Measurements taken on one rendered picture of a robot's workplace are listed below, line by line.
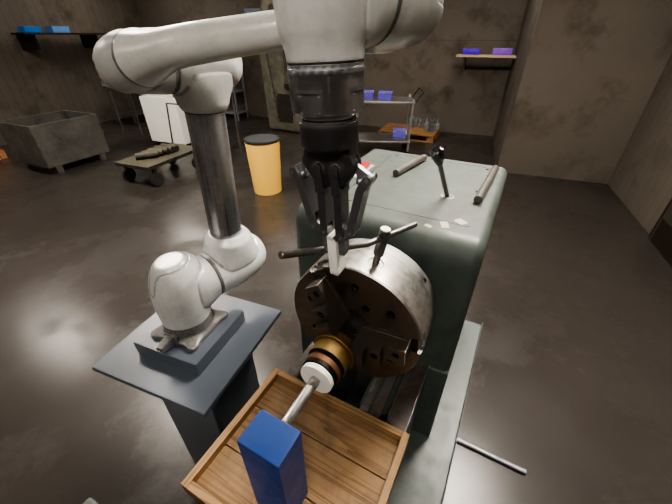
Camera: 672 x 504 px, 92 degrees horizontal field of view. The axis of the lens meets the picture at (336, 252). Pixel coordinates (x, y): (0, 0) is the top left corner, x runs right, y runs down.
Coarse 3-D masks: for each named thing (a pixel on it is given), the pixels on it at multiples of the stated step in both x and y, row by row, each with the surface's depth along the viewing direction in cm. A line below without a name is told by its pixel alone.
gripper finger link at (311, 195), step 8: (296, 168) 46; (296, 176) 46; (304, 184) 47; (312, 184) 48; (304, 192) 47; (312, 192) 48; (304, 200) 48; (312, 200) 48; (304, 208) 49; (312, 208) 48; (312, 216) 49; (312, 224) 49
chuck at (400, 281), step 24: (360, 264) 66; (384, 264) 67; (336, 288) 69; (360, 288) 66; (384, 288) 63; (408, 288) 65; (360, 312) 70; (384, 312) 66; (408, 312) 63; (432, 312) 71; (312, 336) 82; (408, 336) 66; (384, 360) 74; (408, 360) 70
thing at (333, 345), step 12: (324, 336) 65; (336, 336) 66; (312, 348) 64; (324, 348) 63; (336, 348) 63; (348, 348) 64; (312, 360) 61; (324, 360) 61; (336, 360) 62; (348, 360) 64; (336, 372) 61
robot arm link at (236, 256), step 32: (224, 64) 78; (192, 96) 77; (224, 96) 81; (192, 128) 84; (224, 128) 87; (224, 160) 90; (224, 192) 95; (224, 224) 100; (224, 256) 104; (256, 256) 113; (224, 288) 107
